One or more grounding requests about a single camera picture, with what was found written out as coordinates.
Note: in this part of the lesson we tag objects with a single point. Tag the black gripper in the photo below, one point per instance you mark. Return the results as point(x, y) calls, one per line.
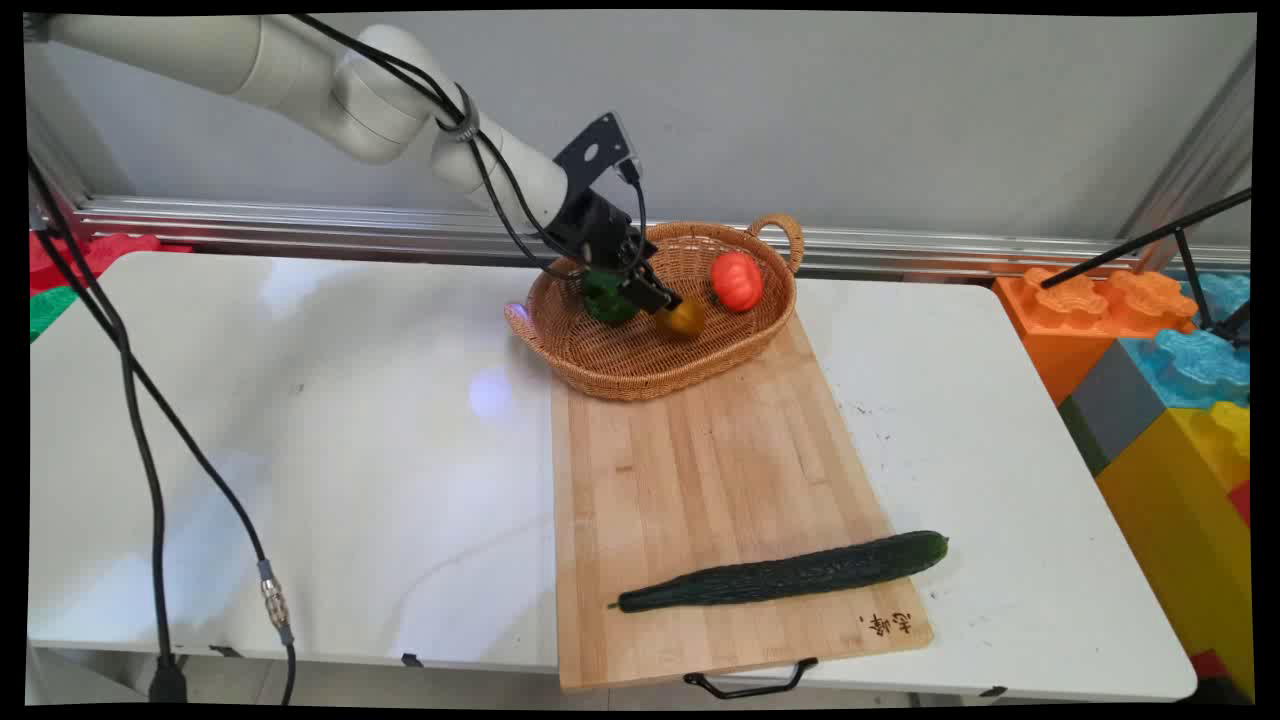
point(600, 232)

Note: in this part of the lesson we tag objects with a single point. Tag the dark green cucumber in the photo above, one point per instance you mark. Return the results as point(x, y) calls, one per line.
point(790, 573)

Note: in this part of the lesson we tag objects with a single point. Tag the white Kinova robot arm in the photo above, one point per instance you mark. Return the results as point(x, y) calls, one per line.
point(300, 70)

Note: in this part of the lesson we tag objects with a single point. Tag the green bell pepper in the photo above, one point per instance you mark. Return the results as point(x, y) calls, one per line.
point(610, 303)

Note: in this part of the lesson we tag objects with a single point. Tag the yellow bell pepper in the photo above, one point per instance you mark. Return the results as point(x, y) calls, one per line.
point(684, 319)

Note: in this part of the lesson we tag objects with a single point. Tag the woven wicker basket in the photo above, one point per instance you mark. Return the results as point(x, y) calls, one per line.
point(640, 355)

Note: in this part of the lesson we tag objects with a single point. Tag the red tomato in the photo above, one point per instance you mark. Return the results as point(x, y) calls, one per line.
point(737, 281)

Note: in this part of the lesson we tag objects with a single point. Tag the wooden cutting board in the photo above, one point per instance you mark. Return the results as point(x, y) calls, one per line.
point(710, 500)

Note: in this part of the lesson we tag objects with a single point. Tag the orange foam block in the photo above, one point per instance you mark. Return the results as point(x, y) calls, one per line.
point(1075, 320)

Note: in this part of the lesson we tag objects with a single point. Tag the gray foam block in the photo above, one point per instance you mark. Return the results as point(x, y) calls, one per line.
point(1115, 405)

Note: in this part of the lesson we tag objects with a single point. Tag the black tripod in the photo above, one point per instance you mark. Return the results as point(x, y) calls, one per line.
point(1150, 237)

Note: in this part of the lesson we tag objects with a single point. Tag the green foam block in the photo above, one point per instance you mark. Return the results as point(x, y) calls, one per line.
point(50, 308)

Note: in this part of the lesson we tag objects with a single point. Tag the blue foam block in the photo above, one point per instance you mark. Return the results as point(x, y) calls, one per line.
point(1195, 360)

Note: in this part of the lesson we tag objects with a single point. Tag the small red foam block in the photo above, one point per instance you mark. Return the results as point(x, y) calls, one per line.
point(1241, 502)

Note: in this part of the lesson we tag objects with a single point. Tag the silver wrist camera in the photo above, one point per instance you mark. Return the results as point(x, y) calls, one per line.
point(629, 168)

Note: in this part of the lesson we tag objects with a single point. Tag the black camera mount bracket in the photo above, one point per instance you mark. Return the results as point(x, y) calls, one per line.
point(590, 152)

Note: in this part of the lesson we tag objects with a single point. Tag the aluminium frame rail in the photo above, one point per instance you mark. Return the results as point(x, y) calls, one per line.
point(400, 228)

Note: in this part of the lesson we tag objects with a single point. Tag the aluminium frame post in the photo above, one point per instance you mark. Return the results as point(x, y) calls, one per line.
point(1195, 150)

